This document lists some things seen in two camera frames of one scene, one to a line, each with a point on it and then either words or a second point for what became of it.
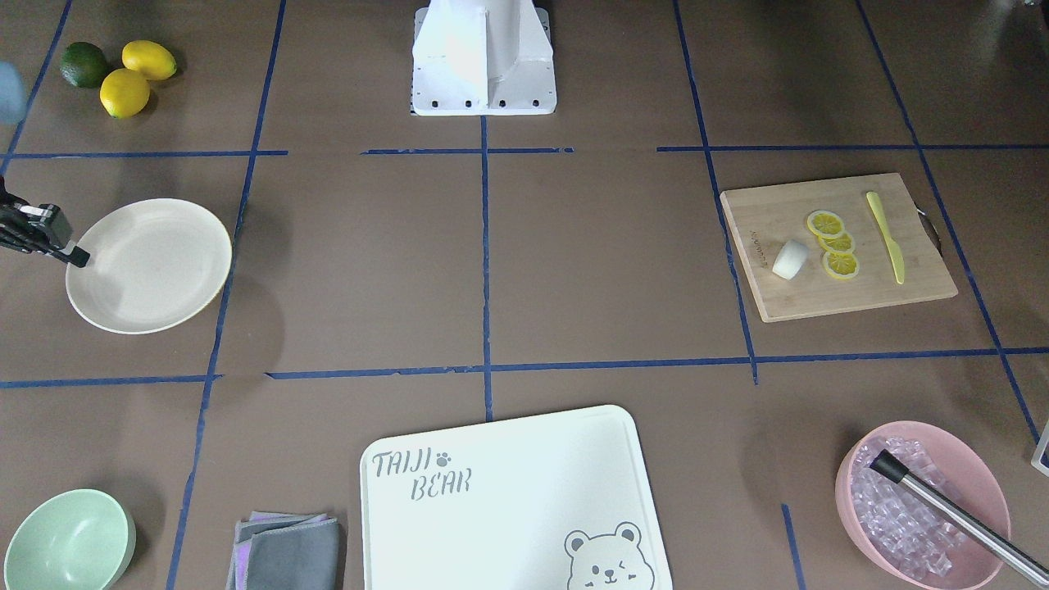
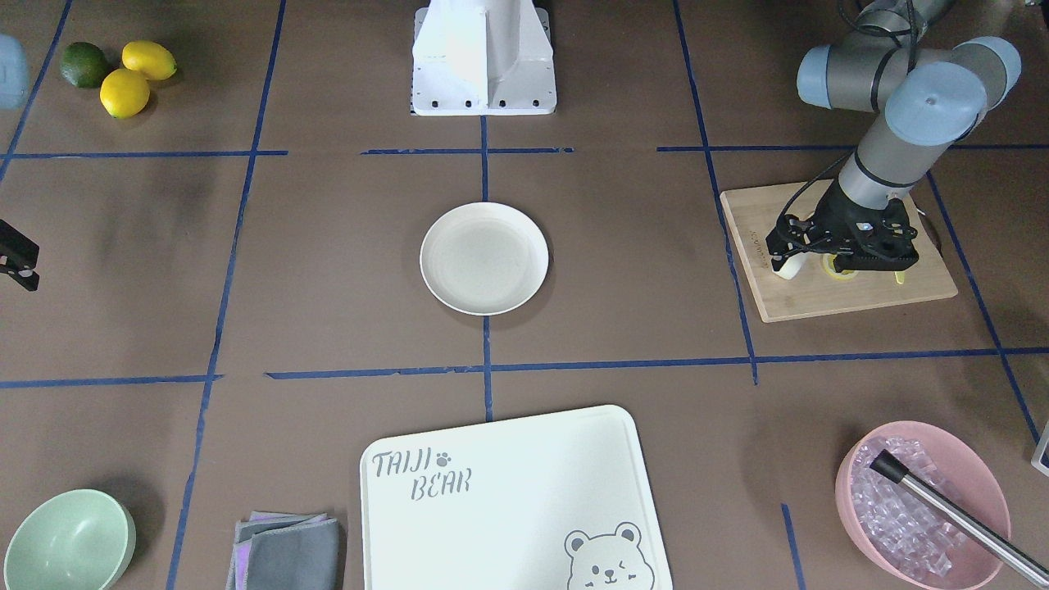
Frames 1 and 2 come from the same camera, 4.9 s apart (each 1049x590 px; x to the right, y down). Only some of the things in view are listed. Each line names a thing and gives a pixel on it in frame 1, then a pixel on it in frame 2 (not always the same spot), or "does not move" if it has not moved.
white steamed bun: (791, 259) does not move
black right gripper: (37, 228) to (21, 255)
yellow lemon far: (155, 61) does not move
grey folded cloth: (276, 551) does not move
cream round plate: (155, 265) to (483, 257)
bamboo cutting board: (764, 219) does not move
